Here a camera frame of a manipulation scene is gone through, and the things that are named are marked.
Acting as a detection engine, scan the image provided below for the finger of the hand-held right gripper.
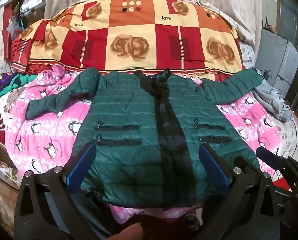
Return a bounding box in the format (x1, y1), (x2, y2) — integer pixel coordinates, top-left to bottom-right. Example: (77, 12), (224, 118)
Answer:
(270, 186), (298, 208)
(256, 146), (298, 180)

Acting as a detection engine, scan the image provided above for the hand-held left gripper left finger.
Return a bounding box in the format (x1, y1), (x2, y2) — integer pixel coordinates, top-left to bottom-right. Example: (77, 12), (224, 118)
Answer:
(14, 141), (109, 240)

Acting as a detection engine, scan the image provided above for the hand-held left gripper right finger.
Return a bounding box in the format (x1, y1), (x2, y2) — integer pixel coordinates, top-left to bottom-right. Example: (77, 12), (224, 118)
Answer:
(198, 143), (288, 240)

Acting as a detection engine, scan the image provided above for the green puffer jacket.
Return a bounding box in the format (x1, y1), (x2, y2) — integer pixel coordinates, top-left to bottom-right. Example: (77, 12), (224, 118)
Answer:
(26, 67), (264, 209)

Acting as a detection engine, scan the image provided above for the person's left hand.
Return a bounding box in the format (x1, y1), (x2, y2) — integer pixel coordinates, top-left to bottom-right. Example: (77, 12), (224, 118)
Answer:
(109, 222), (144, 240)

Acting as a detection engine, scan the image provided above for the red patterned cloth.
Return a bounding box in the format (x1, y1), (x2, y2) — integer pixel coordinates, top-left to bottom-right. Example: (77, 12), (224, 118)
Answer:
(276, 177), (290, 188)

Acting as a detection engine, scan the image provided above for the pink penguin blanket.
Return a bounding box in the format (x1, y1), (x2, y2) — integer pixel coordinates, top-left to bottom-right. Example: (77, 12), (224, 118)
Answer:
(5, 65), (282, 220)

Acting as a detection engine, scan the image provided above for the grey sweat garment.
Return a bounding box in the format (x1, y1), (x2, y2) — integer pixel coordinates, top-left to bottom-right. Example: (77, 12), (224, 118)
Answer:
(249, 76), (293, 123)

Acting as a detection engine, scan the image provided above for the floral bed sheet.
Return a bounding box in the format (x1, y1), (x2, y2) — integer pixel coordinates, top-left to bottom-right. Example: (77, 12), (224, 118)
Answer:
(0, 87), (298, 233)

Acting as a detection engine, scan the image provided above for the grey cabinet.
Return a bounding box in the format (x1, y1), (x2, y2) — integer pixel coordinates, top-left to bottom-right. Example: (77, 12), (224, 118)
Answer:
(260, 27), (298, 100)

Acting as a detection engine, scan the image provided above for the green cloth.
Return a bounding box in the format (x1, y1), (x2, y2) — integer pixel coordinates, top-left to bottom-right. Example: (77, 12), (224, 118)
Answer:
(0, 72), (37, 103)

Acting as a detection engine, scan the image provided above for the purple cloth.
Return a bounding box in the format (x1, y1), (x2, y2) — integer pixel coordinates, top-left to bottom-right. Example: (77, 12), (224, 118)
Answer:
(0, 72), (15, 93)

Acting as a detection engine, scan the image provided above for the red orange rose quilt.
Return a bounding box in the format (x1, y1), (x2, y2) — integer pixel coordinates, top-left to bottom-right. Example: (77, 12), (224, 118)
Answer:
(10, 0), (245, 77)

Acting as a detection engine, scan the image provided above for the window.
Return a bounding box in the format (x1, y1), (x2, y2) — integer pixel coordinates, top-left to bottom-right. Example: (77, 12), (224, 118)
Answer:
(276, 0), (298, 45)

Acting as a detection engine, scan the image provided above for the clear plastic bag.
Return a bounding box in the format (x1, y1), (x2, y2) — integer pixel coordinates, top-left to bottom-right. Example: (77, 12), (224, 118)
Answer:
(8, 16), (23, 40)

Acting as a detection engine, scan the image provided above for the white plastic bag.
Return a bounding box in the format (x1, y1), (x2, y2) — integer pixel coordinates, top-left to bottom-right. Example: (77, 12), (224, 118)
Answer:
(20, 0), (46, 18)

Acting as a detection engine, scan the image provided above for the red wooden frame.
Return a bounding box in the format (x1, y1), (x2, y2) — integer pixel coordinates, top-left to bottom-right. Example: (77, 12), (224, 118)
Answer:
(3, 5), (15, 60)

